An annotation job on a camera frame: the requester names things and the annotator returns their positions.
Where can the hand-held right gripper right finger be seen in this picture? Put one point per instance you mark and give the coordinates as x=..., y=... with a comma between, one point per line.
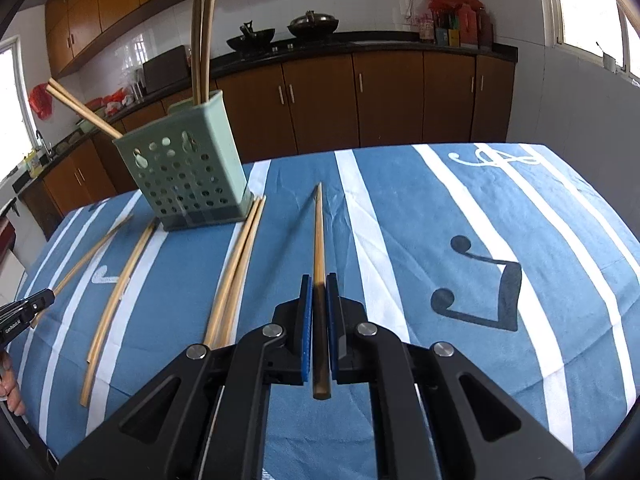
x=332, y=330

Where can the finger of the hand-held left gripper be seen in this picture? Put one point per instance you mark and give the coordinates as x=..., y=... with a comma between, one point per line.
x=40, y=301

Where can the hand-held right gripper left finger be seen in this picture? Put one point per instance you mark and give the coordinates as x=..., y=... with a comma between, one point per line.
x=306, y=330

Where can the bamboo chopstick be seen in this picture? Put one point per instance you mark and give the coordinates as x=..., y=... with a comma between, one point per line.
x=85, y=106
x=120, y=290
x=242, y=272
x=319, y=240
x=80, y=112
x=198, y=35
x=230, y=270
x=85, y=267
x=209, y=30
x=112, y=325

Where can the green perforated utensil holder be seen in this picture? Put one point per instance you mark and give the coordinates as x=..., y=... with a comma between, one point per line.
x=190, y=180

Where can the person's left hand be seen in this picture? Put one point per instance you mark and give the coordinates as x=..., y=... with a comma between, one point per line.
x=11, y=385

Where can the blue white striped tablecloth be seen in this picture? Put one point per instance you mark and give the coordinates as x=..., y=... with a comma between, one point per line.
x=425, y=240

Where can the yellow detergent bottle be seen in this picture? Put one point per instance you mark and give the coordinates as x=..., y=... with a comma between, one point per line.
x=33, y=164

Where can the metal faucet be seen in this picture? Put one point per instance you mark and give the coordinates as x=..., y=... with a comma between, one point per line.
x=42, y=142

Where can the hanging red plastic bag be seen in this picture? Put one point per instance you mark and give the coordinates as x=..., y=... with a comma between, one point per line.
x=40, y=102

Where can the window beside sink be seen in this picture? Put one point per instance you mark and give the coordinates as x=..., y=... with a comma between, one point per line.
x=10, y=100

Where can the red bag on counter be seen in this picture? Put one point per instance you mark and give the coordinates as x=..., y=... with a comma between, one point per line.
x=115, y=99

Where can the wooden base cabinets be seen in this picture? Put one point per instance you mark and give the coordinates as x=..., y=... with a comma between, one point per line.
x=390, y=95

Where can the dark cutting board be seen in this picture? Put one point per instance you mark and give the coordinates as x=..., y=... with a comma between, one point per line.
x=165, y=67

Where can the gas stove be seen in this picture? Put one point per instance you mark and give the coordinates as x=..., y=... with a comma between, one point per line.
x=282, y=49

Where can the black kitchen countertop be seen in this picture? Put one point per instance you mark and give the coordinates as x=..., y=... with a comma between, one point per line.
x=350, y=40

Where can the black wok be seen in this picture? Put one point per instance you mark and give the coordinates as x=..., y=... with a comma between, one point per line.
x=250, y=39

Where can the lidded dark wok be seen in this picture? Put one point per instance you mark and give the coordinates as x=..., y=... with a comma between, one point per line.
x=312, y=24

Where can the colourful boxes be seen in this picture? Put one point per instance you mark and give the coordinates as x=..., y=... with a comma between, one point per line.
x=446, y=37

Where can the seasoning bottle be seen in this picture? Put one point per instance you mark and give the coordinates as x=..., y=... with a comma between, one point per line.
x=426, y=29

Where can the window with white cup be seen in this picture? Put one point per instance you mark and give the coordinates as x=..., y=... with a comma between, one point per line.
x=590, y=0

